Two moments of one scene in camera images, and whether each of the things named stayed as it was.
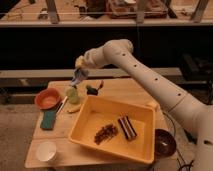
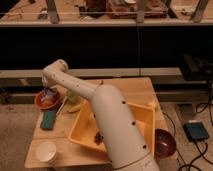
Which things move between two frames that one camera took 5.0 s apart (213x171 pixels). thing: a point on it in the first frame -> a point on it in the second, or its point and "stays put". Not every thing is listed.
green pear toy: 73,95 stays put
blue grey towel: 79,75 -> 47,93
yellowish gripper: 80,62 -> 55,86
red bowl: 48,98 stays put
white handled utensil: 63,102 stays put
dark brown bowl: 164,144 stays put
